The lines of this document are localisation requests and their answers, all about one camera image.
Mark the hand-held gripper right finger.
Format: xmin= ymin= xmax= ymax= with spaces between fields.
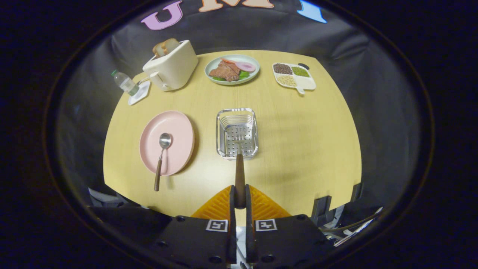
xmin=245 ymin=184 xmax=333 ymax=266

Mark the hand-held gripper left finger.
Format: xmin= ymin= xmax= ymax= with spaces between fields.
xmin=151 ymin=185 xmax=238 ymax=266

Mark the fork with wooden handle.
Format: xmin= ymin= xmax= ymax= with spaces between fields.
xmin=233 ymin=138 xmax=247 ymax=209

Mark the spoon with wooden handle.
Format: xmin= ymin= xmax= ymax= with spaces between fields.
xmin=154 ymin=133 xmax=172 ymax=192

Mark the metal drainer basket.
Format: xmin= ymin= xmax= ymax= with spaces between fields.
xmin=216 ymin=108 xmax=259 ymax=160

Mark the pink plate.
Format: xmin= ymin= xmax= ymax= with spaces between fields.
xmin=139 ymin=110 xmax=195 ymax=176

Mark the pale green plate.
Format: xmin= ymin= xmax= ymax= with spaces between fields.
xmin=204 ymin=55 xmax=260 ymax=86

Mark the brown meat piece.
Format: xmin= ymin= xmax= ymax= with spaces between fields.
xmin=209 ymin=61 xmax=241 ymax=82

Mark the white divided grain tray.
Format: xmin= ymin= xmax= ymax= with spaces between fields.
xmin=272 ymin=62 xmax=317 ymax=95

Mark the white square coaster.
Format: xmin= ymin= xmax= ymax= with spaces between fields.
xmin=128 ymin=81 xmax=151 ymax=106

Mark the cream toaster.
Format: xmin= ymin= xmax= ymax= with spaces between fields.
xmin=142 ymin=40 xmax=199 ymax=92

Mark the clear water bottle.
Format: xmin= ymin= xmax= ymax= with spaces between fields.
xmin=111 ymin=69 xmax=140 ymax=97

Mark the black backdrop cloth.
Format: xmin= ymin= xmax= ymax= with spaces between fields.
xmin=56 ymin=0 xmax=422 ymax=210

